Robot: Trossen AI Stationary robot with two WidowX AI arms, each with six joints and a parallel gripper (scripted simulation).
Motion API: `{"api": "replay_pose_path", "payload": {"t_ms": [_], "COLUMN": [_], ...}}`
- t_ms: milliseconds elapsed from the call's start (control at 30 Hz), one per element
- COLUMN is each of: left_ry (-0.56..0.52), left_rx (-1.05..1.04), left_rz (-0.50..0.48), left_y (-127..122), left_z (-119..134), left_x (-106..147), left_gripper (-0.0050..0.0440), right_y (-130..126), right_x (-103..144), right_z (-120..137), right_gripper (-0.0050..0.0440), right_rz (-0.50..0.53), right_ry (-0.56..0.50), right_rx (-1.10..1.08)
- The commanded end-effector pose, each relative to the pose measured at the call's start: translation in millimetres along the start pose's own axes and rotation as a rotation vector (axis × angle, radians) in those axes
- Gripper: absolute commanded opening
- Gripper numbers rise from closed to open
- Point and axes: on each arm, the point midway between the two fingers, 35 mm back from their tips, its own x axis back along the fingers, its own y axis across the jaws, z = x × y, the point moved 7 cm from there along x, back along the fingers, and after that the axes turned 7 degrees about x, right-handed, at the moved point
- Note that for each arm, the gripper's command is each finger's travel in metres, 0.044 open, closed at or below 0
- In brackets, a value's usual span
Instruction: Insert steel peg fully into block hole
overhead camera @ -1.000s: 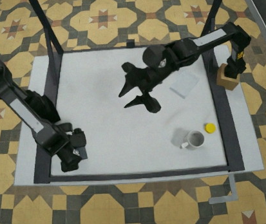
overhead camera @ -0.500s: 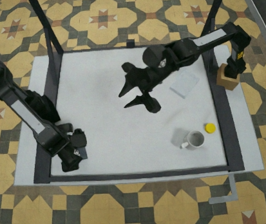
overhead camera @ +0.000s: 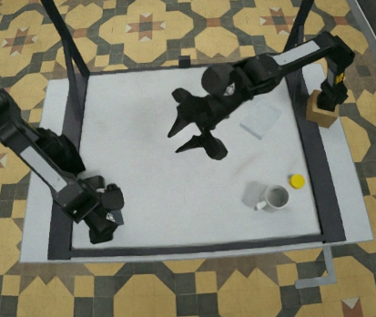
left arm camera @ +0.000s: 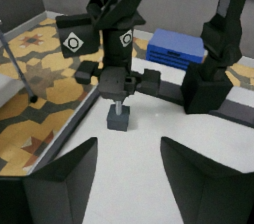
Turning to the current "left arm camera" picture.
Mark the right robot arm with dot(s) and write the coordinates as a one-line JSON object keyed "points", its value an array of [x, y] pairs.
{"points": [[79, 36]]}

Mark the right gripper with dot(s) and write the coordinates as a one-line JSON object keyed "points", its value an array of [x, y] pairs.
{"points": [[150, 79]]}

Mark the grey metal peg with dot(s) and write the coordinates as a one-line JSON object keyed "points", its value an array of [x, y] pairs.
{"points": [[118, 107]]}

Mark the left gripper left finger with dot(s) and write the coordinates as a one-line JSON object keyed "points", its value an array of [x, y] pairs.
{"points": [[60, 198]]}

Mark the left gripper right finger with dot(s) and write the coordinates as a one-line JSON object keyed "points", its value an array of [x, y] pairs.
{"points": [[206, 191]]}

